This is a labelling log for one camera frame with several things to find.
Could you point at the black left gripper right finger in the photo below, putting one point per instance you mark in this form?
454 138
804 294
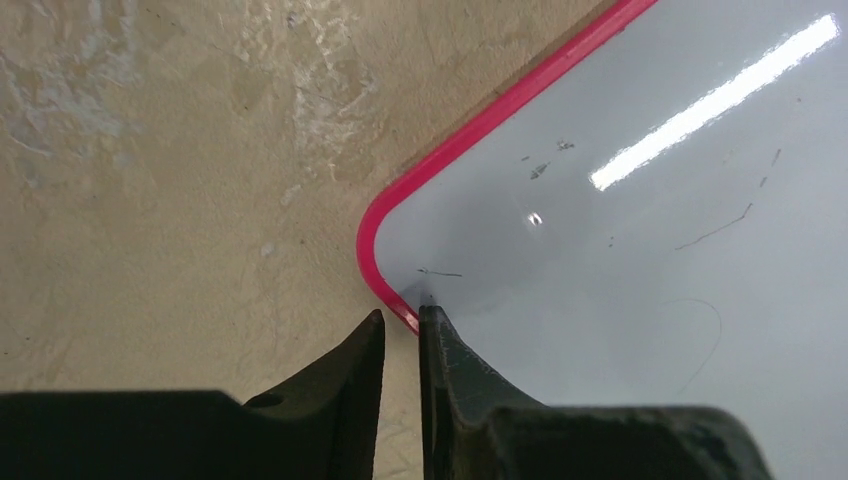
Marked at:
478 425

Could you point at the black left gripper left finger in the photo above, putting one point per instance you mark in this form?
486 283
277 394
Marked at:
320 423

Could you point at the pink framed whiteboard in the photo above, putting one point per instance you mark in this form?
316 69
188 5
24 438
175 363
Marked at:
656 215

